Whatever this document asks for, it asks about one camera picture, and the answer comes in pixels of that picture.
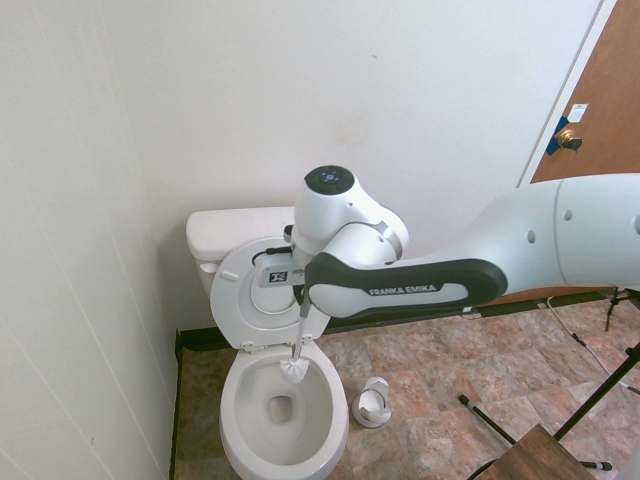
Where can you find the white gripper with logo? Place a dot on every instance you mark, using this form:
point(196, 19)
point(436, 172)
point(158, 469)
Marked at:
point(280, 278)

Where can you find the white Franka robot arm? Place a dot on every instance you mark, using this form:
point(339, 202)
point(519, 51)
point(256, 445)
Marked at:
point(450, 280)

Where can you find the white toilet seat lid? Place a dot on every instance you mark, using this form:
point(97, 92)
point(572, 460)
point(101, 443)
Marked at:
point(272, 302)

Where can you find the white toilet tank lid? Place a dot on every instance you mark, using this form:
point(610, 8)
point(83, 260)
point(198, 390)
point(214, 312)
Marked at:
point(235, 225)

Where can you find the white toilet brush holder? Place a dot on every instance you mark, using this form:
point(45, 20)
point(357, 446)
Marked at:
point(370, 402)

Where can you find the white toilet bowl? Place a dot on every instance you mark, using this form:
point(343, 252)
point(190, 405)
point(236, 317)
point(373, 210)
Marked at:
point(240, 450)

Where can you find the dark wooden table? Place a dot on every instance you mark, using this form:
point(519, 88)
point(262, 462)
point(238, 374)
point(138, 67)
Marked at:
point(540, 455)

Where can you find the blue tape strip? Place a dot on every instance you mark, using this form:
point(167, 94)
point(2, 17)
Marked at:
point(552, 147)

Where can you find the brass door knob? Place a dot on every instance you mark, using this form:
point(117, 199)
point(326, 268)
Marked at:
point(567, 137)

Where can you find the black tripod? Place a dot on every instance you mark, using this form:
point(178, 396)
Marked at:
point(611, 305)
point(600, 395)

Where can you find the white paper label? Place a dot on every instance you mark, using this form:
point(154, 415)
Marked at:
point(578, 113)

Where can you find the brown wooden door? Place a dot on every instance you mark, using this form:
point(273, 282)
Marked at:
point(590, 100)

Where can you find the white door frame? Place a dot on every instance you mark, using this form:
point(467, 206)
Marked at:
point(577, 75)

